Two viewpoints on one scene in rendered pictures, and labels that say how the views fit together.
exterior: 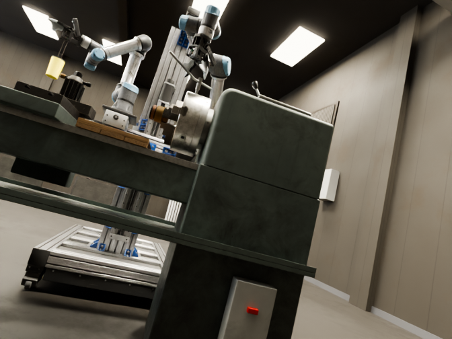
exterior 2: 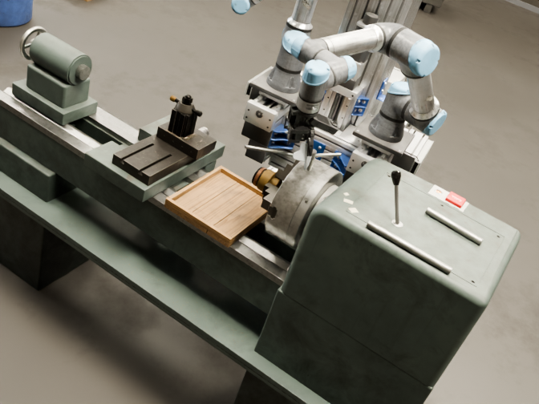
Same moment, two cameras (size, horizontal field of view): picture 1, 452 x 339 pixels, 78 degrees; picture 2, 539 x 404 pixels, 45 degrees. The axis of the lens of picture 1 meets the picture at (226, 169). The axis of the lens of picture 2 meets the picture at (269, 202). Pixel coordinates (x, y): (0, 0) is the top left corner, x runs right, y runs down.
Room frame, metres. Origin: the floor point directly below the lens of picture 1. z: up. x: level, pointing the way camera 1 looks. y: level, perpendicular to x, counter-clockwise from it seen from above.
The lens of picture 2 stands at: (-0.29, -0.65, 2.35)
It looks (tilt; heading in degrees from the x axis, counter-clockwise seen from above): 34 degrees down; 31
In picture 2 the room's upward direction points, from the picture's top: 19 degrees clockwise
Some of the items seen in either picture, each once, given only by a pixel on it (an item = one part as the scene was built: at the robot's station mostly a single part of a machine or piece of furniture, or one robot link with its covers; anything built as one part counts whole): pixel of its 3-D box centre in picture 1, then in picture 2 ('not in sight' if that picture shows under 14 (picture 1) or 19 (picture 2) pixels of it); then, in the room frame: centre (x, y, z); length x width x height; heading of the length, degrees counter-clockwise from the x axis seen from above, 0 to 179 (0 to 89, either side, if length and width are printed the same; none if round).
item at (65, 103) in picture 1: (58, 109); (167, 151); (1.31, 0.85, 0.95); 0.43 x 0.18 x 0.04; 10
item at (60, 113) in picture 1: (44, 118); (158, 154); (1.32, 0.90, 0.90); 0.53 x 0.30 x 0.06; 10
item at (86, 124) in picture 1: (119, 141); (224, 204); (1.36, 0.54, 0.89); 0.36 x 0.30 x 0.04; 10
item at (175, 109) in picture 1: (174, 113); (271, 199); (1.30, 0.31, 1.08); 0.12 x 0.11 x 0.05; 10
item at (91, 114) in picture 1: (71, 107); (184, 139); (1.38, 0.84, 1.00); 0.20 x 0.10 x 0.05; 100
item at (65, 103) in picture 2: not in sight; (57, 73); (1.19, 1.43, 1.01); 0.30 x 0.20 x 0.29; 100
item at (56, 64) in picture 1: (54, 68); not in sight; (7.66, 5.49, 3.50); 0.36 x 0.36 x 0.57
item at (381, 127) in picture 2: not in sight; (389, 123); (2.04, 0.33, 1.21); 0.15 x 0.15 x 0.10
